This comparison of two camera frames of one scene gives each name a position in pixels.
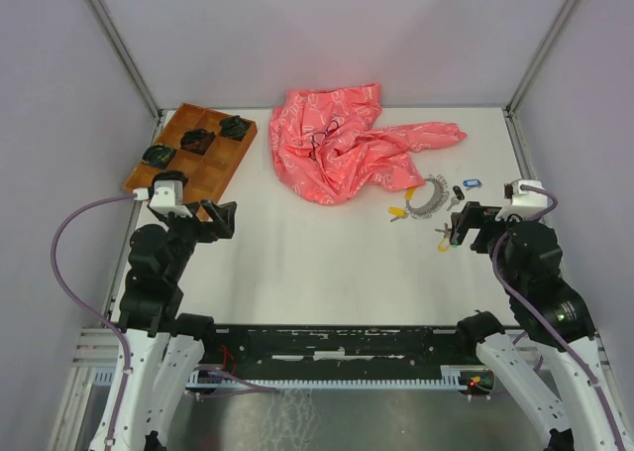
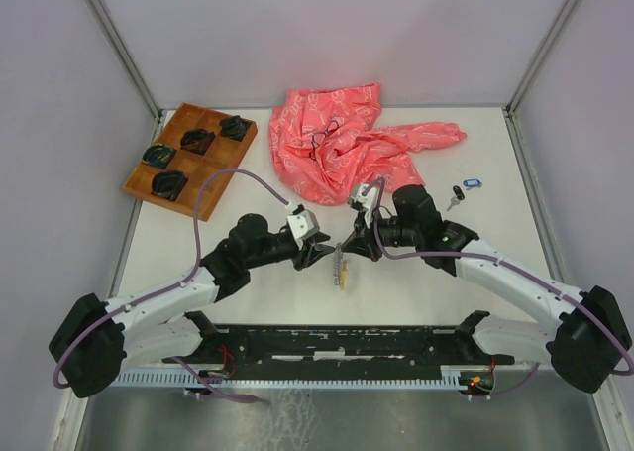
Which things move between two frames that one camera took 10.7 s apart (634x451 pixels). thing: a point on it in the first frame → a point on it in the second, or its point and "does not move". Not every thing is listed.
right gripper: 475,215 → 363,238
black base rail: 340,350 does not move
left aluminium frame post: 98,5 does not move
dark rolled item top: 234,127 does not move
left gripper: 224,220 → 310,252
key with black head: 460,196 does not move
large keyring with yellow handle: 437,201 → 340,267
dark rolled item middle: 197,141 does not move
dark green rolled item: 158,156 does not move
